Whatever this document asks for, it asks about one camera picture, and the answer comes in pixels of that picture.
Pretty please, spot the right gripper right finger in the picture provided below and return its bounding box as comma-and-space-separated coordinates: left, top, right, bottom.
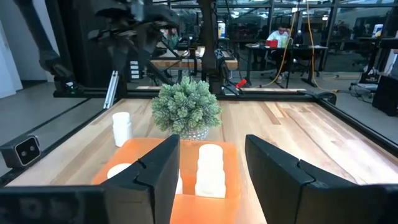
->
245, 134, 398, 224

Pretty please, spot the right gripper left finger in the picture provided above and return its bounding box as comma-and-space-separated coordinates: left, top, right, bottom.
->
0, 134, 182, 224

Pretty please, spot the white pill bottle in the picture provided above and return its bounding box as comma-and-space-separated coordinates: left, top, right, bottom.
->
175, 169, 184, 195
195, 169, 227, 199
198, 143, 224, 171
106, 162, 133, 180
111, 111, 133, 148

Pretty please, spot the orange plastic basket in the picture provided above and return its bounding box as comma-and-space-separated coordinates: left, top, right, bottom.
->
91, 138, 242, 224

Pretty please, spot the wooden workbench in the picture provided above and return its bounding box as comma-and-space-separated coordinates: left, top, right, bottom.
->
150, 46, 239, 71

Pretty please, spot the silver aluminium extrusion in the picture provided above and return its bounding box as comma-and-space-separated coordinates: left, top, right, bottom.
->
103, 70, 120, 110

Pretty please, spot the green succulent plant in pot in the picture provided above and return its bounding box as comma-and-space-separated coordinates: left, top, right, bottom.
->
151, 76, 223, 141

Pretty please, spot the black table clamp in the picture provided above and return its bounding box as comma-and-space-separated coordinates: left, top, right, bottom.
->
298, 90, 338, 106

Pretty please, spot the person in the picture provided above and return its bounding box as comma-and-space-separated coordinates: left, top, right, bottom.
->
266, 25, 295, 83

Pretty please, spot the black cabinet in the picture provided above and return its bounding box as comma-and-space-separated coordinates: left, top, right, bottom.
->
371, 74, 398, 118

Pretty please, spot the black office desk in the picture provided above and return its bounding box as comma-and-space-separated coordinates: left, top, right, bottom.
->
244, 43, 330, 88

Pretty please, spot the black table-level camera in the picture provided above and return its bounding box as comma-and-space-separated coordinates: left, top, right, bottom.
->
0, 134, 42, 169

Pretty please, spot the yellow hanging cable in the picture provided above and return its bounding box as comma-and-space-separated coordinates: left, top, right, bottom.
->
261, 6, 297, 88
306, 0, 338, 93

